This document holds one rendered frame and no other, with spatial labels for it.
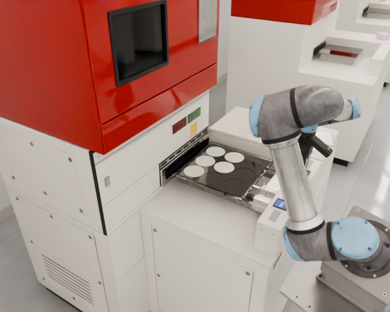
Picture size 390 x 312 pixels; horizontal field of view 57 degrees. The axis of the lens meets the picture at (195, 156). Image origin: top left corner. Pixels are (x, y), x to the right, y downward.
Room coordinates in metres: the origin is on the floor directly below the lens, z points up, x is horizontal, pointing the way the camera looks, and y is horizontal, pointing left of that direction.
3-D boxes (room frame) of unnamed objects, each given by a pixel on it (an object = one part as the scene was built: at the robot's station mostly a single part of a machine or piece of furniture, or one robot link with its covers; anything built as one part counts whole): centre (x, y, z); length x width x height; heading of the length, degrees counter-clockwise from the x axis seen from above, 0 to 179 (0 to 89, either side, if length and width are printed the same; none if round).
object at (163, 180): (1.58, 0.04, 0.89); 0.44 x 0.02 x 0.10; 148
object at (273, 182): (1.36, -0.38, 0.87); 0.36 x 0.08 x 0.03; 148
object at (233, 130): (1.76, -0.43, 0.89); 0.62 x 0.35 x 0.14; 58
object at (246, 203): (1.35, -0.13, 0.84); 0.50 x 0.02 x 0.03; 58
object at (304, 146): (1.35, -0.47, 1.12); 0.09 x 0.08 x 0.12; 58
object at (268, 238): (1.23, -0.42, 0.89); 0.55 x 0.09 x 0.14; 148
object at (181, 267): (1.49, -0.27, 0.41); 0.97 x 0.64 x 0.82; 148
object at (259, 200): (1.22, -0.29, 0.89); 0.08 x 0.03 x 0.03; 58
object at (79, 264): (1.62, 0.44, 0.41); 0.82 x 0.71 x 0.82; 148
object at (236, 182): (1.48, -0.14, 0.90); 0.34 x 0.34 x 0.01; 58
